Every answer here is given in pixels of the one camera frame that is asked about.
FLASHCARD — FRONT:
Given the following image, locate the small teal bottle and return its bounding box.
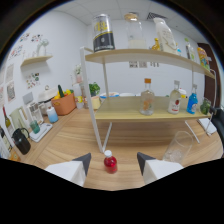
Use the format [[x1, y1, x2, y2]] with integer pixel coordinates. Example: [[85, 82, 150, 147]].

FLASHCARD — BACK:
[[175, 42, 183, 57]]

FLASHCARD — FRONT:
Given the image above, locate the pale yellow cup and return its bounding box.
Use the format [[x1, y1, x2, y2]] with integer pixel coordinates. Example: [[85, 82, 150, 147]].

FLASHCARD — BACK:
[[90, 95, 101, 110]]

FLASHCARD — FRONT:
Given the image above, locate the two-tier wooden shelf rack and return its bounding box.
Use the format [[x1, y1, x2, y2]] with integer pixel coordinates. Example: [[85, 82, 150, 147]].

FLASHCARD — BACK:
[[79, 46, 218, 154]]

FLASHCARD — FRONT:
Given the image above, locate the black silver tall can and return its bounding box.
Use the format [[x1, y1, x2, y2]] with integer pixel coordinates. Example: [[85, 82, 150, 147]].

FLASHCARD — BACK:
[[91, 13, 116, 53]]

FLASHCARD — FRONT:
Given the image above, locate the white tray with green cup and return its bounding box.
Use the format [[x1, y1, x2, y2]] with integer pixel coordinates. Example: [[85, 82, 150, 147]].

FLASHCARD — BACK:
[[29, 119, 54, 143]]

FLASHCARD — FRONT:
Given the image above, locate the clear drinking glass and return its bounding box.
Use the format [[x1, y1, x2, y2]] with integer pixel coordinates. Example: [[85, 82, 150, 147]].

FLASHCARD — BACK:
[[162, 130, 194, 164]]

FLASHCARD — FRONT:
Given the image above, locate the clear bottle red label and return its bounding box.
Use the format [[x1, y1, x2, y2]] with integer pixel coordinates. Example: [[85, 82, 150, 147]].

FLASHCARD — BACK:
[[167, 79, 182, 115]]

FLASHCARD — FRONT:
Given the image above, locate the white notebook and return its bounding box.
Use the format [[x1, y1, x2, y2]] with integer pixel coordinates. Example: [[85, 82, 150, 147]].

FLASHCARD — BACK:
[[198, 117, 218, 136]]

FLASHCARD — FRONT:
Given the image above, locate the white cup blue band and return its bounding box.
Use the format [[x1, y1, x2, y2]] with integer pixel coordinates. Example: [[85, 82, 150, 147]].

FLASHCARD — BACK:
[[46, 106, 59, 124]]

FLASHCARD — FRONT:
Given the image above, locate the wooden wall shelf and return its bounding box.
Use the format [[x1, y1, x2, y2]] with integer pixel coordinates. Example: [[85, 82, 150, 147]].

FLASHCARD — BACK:
[[20, 54, 54, 68]]

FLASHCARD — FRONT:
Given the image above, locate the blue liquid bottle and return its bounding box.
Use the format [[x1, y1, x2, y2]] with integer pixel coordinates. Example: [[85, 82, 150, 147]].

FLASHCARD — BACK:
[[186, 83, 199, 115]]

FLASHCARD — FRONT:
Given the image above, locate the black office chair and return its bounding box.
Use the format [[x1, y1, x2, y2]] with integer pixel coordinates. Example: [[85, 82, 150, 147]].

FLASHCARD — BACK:
[[209, 106, 224, 141]]

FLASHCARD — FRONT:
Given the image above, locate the blue rimmed bowl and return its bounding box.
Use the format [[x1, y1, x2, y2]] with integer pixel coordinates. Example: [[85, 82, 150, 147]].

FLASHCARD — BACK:
[[99, 91, 120, 101]]

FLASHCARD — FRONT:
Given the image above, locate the large glass jar cork lid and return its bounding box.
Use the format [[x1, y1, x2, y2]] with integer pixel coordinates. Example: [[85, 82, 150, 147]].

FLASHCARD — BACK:
[[124, 12, 147, 50]]

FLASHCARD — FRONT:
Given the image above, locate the clear bottle orange cap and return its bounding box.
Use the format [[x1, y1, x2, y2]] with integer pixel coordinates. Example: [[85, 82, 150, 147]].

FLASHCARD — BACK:
[[139, 78, 156, 116]]

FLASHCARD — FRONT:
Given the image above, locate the white cup red lid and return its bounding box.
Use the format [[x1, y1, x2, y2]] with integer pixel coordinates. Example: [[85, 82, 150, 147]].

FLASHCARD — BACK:
[[178, 88, 188, 99]]

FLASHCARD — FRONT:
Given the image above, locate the dark brown cylinder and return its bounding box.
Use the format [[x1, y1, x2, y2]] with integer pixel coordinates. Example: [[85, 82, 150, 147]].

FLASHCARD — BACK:
[[209, 106, 222, 116]]

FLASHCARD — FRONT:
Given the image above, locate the brown door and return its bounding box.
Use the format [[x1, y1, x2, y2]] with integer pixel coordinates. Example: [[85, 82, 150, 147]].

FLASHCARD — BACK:
[[196, 42, 214, 108]]

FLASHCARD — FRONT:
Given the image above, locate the glass jar of limes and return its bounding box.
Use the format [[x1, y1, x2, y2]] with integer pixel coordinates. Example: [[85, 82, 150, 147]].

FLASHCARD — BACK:
[[199, 97, 212, 116]]

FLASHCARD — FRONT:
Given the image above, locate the small red liquid bottle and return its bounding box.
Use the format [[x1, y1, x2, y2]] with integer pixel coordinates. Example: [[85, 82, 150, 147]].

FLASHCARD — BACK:
[[103, 149, 118, 175]]

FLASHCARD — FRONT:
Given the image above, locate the amber liquid bottle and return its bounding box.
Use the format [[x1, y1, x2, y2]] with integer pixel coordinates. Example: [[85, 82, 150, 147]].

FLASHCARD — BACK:
[[151, 37, 162, 52]]

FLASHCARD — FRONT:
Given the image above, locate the black kettle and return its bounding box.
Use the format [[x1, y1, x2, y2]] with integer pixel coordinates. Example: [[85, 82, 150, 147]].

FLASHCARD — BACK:
[[11, 127, 32, 155]]

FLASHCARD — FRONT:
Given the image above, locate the green potted plant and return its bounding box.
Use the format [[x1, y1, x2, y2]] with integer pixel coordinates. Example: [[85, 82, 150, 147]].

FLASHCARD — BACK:
[[88, 82, 101, 98]]

